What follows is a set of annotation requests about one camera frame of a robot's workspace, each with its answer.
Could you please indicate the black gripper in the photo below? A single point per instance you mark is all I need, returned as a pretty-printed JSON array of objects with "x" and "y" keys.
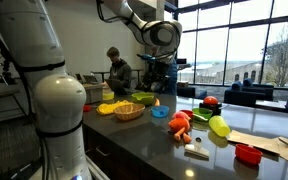
[{"x": 156, "y": 70}]

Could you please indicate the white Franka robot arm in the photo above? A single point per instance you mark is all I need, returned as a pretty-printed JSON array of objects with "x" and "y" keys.
[{"x": 57, "y": 100}]

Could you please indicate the orange toy carrot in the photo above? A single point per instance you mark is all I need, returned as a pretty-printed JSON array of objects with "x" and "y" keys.
[{"x": 157, "y": 102}]

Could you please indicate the large green bowl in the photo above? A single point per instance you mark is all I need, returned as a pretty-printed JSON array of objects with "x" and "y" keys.
[{"x": 143, "y": 98}]

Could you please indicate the brown cardboard box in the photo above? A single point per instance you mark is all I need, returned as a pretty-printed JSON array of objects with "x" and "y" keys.
[{"x": 183, "y": 84}]

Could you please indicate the blue plastic bowl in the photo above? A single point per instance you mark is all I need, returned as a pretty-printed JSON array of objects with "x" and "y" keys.
[{"x": 160, "y": 112}]

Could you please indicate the small black sign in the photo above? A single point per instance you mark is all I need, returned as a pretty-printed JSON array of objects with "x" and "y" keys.
[{"x": 181, "y": 61}]

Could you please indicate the blue armchair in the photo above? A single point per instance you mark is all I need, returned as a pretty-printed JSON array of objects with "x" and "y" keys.
[
  {"x": 239, "y": 96},
  {"x": 262, "y": 90},
  {"x": 192, "y": 92}
]

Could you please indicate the seated person in grey hoodie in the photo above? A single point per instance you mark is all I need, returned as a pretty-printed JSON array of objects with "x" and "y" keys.
[{"x": 120, "y": 71}]

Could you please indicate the oval wicker basket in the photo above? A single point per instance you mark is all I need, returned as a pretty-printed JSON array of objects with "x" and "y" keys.
[{"x": 129, "y": 112}]

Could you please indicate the pink plush toy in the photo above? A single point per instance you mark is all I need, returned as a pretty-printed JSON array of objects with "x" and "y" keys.
[{"x": 180, "y": 115}]

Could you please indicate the dark grey laptop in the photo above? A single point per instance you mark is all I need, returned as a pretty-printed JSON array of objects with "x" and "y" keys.
[{"x": 115, "y": 86}]

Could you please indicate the small red bowl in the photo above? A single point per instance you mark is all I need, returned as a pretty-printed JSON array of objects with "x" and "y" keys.
[{"x": 188, "y": 112}]

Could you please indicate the orange plush toy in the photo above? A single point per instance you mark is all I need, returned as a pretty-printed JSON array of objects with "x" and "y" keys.
[{"x": 179, "y": 125}]

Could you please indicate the pale yellow round basket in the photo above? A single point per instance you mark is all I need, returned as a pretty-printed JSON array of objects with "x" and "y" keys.
[{"x": 108, "y": 96}]

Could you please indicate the small green bowl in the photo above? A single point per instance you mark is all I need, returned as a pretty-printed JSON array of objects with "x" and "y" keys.
[{"x": 202, "y": 111}]

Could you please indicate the white plastic utensil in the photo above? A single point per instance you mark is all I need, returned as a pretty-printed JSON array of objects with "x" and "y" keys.
[{"x": 200, "y": 117}]

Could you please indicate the yellow knitted cloth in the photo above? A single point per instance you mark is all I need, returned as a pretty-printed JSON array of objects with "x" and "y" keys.
[{"x": 105, "y": 108}]

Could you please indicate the red-orange ball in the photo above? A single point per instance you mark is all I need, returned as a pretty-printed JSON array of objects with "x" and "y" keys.
[{"x": 210, "y": 100}]

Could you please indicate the black box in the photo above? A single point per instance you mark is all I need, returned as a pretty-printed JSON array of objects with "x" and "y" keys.
[{"x": 214, "y": 108}]

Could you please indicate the grey plastic bin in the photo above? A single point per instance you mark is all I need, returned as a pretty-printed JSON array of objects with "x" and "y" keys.
[{"x": 93, "y": 94}]

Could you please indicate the small red cup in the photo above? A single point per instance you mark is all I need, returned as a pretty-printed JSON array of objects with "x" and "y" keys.
[{"x": 87, "y": 108}]

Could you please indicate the yellow-green plastic cup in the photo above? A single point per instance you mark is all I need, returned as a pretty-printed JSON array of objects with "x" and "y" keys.
[{"x": 219, "y": 126}]

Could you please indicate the dark counter cabinet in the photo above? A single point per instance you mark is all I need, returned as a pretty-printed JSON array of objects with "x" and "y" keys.
[{"x": 117, "y": 163}]

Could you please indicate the brown paper sheet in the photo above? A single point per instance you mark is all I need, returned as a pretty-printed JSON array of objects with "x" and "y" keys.
[{"x": 257, "y": 140}]

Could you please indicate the red plastic bowl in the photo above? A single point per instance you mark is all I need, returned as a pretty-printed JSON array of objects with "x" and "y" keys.
[{"x": 248, "y": 155}]

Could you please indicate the wooden coffee table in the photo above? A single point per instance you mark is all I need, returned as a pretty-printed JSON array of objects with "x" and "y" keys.
[{"x": 270, "y": 105}]

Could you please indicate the chair with black legs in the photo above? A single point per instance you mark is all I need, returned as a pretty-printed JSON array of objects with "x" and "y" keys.
[{"x": 5, "y": 93}]

